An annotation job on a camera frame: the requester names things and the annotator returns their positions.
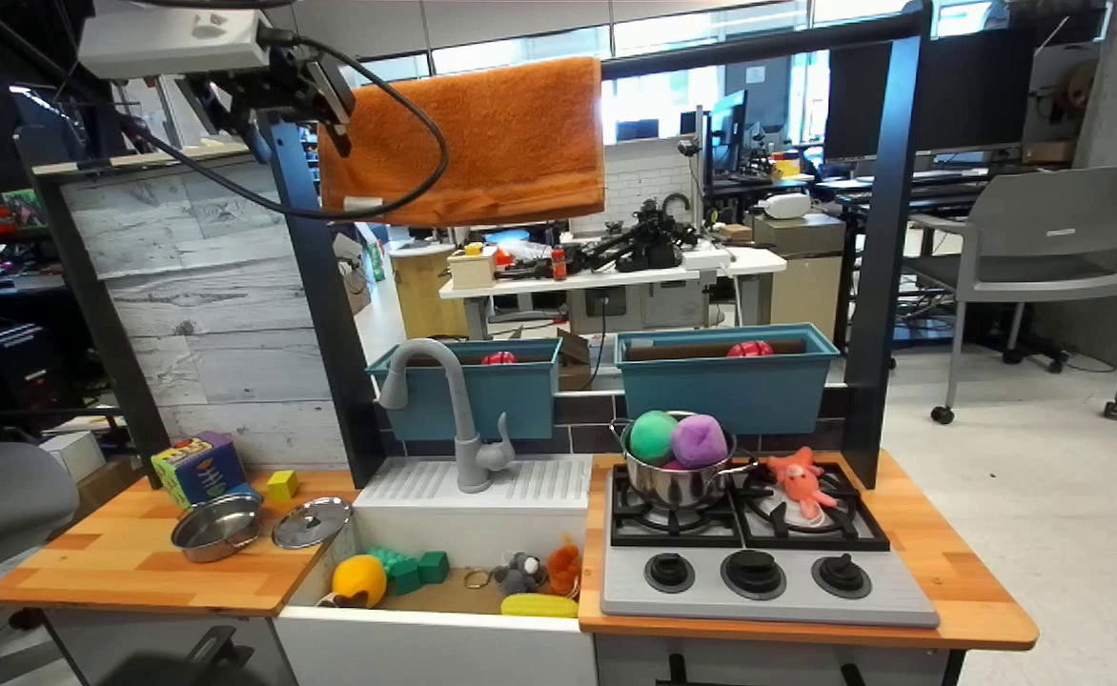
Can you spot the grey wood backdrop panel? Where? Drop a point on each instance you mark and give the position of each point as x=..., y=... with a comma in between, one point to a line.
x=199, y=307

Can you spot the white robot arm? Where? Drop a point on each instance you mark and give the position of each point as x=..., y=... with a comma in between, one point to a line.
x=170, y=40

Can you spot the orange toy carrot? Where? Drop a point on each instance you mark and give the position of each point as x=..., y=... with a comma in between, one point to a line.
x=564, y=570

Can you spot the pink toy in bin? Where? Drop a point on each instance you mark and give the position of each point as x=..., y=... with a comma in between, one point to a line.
x=496, y=358
x=748, y=348

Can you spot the green ball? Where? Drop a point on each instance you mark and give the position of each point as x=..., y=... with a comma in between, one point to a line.
x=648, y=434

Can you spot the yellow toy cube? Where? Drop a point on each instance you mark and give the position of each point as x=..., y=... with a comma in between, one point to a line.
x=278, y=486

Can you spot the black metal frame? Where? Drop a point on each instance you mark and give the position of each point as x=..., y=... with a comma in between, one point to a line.
x=884, y=252

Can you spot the black computer monitor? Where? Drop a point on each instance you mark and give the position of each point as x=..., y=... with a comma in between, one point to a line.
x=925, y=90

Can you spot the grey toy stove top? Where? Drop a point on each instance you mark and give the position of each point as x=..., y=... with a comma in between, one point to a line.
x=758, y=566

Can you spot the grey toy faucet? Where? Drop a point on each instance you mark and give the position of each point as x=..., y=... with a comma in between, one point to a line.
x=462, y=433

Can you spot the colourful toy box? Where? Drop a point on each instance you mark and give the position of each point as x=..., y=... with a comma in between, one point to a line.
x=170, y=467

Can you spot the wooden top toy kitchen unit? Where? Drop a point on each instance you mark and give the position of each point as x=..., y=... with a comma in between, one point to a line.
x=139, y=556

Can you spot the orange towel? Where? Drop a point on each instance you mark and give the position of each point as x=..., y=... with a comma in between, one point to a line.
x=480, y=138

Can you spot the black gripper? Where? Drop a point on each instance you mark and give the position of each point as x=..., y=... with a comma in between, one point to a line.
x=302, y=80

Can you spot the yellow toy corn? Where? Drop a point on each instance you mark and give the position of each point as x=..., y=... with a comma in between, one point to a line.
x=537, y=606

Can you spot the white work table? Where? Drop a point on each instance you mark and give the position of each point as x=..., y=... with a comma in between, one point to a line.
x=607, y=275

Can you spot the steel bowl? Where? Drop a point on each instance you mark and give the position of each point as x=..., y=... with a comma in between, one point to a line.
x=217, y=524

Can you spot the grey toy item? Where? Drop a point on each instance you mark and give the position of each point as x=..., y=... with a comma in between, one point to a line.
x=518, y=574

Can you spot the teal plastic bin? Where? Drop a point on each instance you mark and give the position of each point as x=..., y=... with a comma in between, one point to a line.
x=729, y=376
x=480, y=391

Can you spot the grey office chair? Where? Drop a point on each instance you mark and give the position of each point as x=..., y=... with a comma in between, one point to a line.
x=1052, y=241

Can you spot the white toy sink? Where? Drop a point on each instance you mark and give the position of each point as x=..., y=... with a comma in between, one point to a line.
x=454, y=536

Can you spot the purple ball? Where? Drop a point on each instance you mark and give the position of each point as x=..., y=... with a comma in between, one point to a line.
x=698, y=438

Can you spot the green toy vegetable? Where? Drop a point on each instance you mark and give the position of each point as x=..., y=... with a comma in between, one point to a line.
x=413, y=566

